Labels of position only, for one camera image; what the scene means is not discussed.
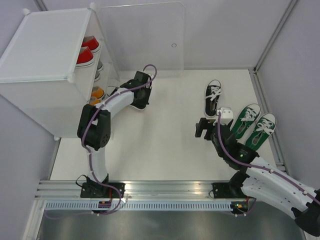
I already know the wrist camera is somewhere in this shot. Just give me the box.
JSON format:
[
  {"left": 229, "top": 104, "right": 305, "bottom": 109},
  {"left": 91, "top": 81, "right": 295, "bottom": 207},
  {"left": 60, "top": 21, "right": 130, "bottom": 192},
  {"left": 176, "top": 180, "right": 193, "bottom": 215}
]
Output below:
[
  {"left": 146, "top": 74, "right": 155, "bottom": 89},
  {"left": 216, "top": 107, "right": 234, "bottom": 125}
]

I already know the white slotted cable duct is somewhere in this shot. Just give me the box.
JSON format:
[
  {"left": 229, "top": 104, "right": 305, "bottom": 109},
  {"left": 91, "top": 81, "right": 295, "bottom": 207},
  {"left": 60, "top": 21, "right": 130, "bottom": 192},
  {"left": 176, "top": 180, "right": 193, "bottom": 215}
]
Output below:
[{"left": 45, "top": 200, "right": 233, "bottom": 212}]

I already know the aluminium corner frame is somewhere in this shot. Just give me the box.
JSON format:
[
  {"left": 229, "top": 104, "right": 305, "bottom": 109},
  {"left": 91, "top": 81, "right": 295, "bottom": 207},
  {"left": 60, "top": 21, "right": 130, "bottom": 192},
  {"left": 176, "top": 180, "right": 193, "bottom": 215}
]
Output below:
[
  {"left": 33, "top": 0, "right": 48, "bottom": 11},
  {"left": 248, "top": 0, "right": 299, "bottom": 175}
]

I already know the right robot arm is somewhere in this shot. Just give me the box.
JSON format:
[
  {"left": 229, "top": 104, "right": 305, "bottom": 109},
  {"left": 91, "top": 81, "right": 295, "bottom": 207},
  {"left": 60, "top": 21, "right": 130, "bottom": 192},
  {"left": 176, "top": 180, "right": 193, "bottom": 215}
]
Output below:
[{"left": 195, "top": 117, "right": 320, "bottom": 237}]

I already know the white plastic shoe cabinet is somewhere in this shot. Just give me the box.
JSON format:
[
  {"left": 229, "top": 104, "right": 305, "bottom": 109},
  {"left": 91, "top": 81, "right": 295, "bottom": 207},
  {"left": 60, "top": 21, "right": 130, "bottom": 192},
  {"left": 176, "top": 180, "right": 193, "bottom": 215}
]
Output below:
[{"left": 0, "top": 7, "right": 118, "bottom": 138}]

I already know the black sneaker back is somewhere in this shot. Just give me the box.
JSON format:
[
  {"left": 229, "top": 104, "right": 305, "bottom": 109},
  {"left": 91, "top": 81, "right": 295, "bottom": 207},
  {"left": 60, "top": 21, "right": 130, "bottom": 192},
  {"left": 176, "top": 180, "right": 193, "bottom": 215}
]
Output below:
[{"left": 108, "top": 87, "right": 147, "bottom": 111}]

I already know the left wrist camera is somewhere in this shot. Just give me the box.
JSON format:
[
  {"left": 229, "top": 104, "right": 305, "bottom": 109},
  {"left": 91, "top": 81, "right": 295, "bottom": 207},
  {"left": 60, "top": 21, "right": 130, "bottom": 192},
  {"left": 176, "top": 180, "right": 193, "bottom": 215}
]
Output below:
[{"left": 146, "top": 74, "right": 155, "bottom": 89}]

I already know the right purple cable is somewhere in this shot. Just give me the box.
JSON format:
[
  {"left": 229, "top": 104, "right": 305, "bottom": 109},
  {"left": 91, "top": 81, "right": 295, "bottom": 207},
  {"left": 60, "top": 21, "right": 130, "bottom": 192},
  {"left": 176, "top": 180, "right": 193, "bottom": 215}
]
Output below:
[{"left": 216, "top": 111, "right": 320, "bottom": 218}]

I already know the purple cable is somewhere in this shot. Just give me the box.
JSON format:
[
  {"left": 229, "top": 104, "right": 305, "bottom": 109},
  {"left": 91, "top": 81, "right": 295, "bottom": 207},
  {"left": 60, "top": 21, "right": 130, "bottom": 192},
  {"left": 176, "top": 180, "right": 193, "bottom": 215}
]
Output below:
[
  {"left": 216, "top": 111, "right": 320, "bottom": 218},
  {"left": 44, "top": 64, "right": 158, "bottom": 221}
]

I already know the aluminium corner frame right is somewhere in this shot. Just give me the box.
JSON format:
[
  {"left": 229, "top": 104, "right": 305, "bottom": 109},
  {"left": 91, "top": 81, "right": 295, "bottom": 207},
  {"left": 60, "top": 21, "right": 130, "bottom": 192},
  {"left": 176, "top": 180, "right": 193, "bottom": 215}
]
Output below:
[{"left": 248, "top": 0, "right": 299, "bottom": 175}]

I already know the black sneaker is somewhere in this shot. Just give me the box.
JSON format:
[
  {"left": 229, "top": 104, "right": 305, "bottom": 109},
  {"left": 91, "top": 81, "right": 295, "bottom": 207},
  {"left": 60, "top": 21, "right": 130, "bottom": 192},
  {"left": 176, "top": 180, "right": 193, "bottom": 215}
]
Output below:
[
  {"left": 204, "top": 79, "right": 222, "bottom": 118},
  {"left": 108, "top": 87, "right": 147, "bottom": 111}
]

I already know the orange sneaker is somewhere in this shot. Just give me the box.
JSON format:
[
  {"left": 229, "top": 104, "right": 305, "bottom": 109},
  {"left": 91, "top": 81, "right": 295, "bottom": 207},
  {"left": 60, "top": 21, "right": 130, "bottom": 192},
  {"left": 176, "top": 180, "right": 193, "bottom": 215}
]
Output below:
[
  {"left": 91, "top": 86, "right": 105, "bottom": 99},
  {"left": 89, "top": 96, "right": 100, "bottom": 106}
]

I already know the aluminium corner frame left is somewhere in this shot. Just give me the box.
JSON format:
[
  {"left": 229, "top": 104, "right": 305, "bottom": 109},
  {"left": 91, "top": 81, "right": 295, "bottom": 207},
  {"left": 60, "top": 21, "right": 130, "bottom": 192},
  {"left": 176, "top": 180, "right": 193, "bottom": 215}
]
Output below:
[{"left": 33, "top": 0, "right": 48, "bottom": 11}]

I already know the grey sneaker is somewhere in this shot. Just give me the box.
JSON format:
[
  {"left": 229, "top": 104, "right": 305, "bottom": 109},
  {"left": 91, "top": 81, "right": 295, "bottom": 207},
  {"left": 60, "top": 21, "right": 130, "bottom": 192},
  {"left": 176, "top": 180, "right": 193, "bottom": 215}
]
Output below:
[
  {"left": 97, "top": 60, "right": 104, "bottom": 72},
  {"left": 94, "top": 70, "right": 101, "bottom": 82}
]

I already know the transparent cabinet door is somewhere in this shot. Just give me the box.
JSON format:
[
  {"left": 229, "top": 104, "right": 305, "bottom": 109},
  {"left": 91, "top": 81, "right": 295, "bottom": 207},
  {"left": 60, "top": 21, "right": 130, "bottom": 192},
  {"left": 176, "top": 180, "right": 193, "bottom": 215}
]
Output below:
[{"left": 98, "top": 1, "right": 186, "bottom": 79}]

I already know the red sneaker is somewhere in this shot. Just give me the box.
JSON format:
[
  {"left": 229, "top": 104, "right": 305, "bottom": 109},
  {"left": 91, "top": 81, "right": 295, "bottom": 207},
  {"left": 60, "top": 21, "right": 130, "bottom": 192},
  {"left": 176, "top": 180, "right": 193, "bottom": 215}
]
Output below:
[
  {"left": 75, "top": 46, "right": 94, "bottom": 68},
  {"left": 81, "top": 35, "right": 101, "bottom": 54}
]

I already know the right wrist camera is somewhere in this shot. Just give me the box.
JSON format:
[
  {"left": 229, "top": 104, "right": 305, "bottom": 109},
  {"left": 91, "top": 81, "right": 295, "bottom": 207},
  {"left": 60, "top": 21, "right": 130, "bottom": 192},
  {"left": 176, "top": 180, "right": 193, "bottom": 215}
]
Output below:
[{"left": 216, "top": 107, "right": 234, "bottom": 125}]

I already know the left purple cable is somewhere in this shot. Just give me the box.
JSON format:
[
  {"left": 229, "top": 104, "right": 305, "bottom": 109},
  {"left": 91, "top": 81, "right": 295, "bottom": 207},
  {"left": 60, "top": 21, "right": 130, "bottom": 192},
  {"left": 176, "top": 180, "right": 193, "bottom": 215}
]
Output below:
[{"left": 44, "top": 64, "right": 158, "bottom": 221}]

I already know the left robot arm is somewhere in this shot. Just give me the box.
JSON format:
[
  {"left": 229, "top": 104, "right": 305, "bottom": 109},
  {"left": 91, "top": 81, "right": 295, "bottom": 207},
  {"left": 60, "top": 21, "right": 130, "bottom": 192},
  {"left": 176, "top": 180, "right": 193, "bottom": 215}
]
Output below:
[{"left": 77, "top": 71, "right": 155, "bottom": 199}]

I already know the black sneaker front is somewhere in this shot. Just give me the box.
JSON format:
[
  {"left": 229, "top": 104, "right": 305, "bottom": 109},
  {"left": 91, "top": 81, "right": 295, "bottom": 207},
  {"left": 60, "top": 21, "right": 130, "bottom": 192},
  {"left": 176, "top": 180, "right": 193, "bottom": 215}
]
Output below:
[{"left": 204, "top": 79, "right": 222, "bottom": 118}]

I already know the aluminium mounting rail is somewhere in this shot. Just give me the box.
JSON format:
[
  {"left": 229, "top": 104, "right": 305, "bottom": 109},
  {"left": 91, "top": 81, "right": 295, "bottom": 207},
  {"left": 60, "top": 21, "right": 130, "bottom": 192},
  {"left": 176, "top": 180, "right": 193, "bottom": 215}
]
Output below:
[{"left": 35, "top": 180, "right": 247, "bottom": 201}]

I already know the green sneaker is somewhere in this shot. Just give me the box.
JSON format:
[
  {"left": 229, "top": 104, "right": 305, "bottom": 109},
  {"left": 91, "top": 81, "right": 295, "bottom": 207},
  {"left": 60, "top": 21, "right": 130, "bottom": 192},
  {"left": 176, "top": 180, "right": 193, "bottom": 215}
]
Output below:
[
  {"left": 231, "top": 103, "right": 261, "bottom": 140},
  {"left": 245, "top": 113, "right": 277, "bottom": 151}
]

